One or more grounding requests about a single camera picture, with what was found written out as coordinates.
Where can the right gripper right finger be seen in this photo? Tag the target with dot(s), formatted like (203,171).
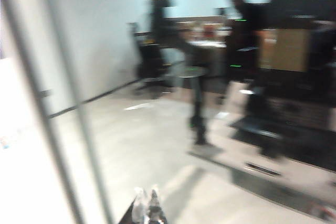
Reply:
(156,205)

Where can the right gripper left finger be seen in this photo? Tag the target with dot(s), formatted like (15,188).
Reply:
(140,205)

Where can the large glass window pane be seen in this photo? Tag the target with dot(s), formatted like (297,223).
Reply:
(131,129)

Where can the grey metal window mullion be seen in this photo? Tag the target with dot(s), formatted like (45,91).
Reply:
(68,129)

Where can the black office chair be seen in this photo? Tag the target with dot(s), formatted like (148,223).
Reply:
(151,58)

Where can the round black pedestal table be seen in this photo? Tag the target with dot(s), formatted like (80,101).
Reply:
(198,103)

